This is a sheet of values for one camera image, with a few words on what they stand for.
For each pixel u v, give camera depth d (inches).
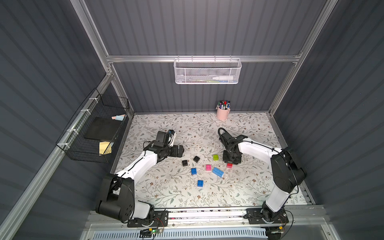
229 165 35.6
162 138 27.3
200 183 33.2
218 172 34.9
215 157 37.0
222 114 44.8
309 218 29.0
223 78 35.2
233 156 30.1
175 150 31.0
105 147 23.9
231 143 26.6
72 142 24.4
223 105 42.7
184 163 36.2
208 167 35.3
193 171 34.9
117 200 16.5
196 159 36.8
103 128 29.1
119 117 32.6
